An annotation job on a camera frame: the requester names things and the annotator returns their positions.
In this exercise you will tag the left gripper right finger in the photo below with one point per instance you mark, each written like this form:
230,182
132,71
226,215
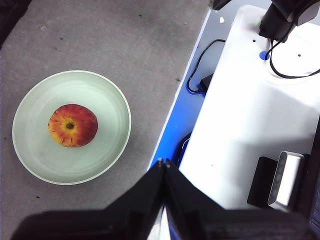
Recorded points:
225,225

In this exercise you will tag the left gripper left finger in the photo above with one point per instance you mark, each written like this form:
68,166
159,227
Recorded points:
112,225

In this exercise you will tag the red apple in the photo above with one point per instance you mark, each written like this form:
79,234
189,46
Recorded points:
75,132

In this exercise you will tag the green round plate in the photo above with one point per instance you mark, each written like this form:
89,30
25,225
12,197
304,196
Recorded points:
32,150

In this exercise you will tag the blue table edge panel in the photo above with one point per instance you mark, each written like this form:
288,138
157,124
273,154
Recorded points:
185,117

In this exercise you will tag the small white scrap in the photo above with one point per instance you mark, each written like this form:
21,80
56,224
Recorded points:
222,19

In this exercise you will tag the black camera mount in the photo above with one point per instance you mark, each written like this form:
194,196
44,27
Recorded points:
261,180

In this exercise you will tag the silver camera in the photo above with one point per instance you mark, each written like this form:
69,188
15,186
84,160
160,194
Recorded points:
287,180

